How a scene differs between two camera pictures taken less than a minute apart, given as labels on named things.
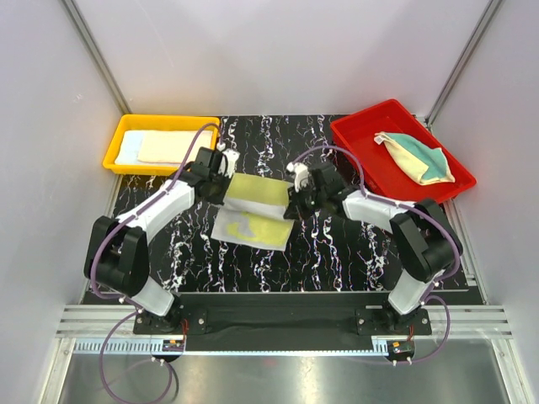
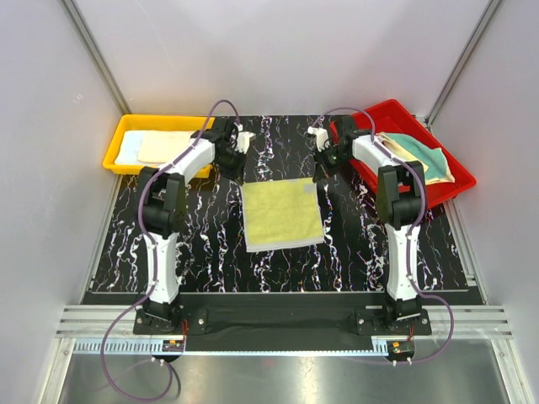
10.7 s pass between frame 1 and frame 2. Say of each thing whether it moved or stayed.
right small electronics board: stayed
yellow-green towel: moved
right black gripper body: moved
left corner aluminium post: stayed
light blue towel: stayed
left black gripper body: moved
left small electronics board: stayed
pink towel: stayed
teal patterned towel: stayed
